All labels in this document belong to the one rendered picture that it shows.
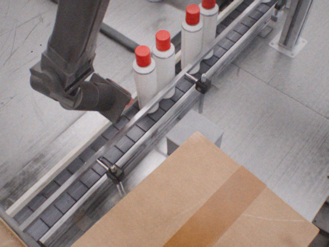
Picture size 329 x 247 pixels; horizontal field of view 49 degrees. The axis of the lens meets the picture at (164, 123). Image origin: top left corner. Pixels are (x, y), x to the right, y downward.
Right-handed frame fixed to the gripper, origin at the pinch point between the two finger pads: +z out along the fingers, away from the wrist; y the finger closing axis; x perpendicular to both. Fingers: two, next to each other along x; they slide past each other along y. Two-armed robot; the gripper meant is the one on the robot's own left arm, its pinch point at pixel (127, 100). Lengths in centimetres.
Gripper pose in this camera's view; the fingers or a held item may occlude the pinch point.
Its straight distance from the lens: 83.0
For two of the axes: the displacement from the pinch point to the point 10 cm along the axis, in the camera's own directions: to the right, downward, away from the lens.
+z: 4.4, -0.1, 9.0
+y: -7.6, -5.4, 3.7
